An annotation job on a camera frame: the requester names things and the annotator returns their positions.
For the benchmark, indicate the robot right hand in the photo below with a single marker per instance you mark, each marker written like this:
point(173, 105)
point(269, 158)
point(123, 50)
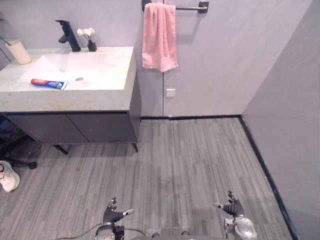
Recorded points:
point(233, 208)

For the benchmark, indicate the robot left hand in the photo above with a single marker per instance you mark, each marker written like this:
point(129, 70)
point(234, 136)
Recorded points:
point(111, 213)

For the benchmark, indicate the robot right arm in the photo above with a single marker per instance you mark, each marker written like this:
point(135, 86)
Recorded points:
point(241, 227)

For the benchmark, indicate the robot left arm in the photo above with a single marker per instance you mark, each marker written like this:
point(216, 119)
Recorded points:
point(106, 231)

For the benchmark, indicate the dark vanity cabinet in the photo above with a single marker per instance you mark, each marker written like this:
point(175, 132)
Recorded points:
point(75, 127)

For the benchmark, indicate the white shoe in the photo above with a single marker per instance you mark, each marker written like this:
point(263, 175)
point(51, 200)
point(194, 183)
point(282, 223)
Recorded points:
point(8, 176)

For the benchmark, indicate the sink drain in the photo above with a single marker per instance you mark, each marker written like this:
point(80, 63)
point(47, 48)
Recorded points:
point(79, 79)

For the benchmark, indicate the red blue toothpaste tube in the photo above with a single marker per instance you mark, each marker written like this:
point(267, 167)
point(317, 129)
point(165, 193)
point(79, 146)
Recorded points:
point(48, 83)

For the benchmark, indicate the white sink basin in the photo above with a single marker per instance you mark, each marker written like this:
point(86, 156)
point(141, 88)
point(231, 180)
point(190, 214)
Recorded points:
point(72, 70)

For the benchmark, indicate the white flowers in black vase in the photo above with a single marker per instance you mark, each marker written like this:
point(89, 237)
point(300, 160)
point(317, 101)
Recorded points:
point(89, 37)

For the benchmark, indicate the pink hanging towel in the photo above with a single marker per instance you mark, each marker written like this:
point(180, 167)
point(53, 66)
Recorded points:
point(159, 37)

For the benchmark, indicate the black faucet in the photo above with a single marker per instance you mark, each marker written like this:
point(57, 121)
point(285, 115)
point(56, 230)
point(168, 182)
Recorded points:
point(68, 36)

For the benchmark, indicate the beige cup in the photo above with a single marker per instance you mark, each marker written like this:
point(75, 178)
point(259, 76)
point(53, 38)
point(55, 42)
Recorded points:
point(18, 52)

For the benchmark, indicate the black towel bar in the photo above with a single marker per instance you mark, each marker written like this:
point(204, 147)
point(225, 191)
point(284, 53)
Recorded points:
point(197, 8)

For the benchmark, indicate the white wall socket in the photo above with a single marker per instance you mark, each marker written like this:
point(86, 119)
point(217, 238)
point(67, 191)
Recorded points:
point(171, 92)

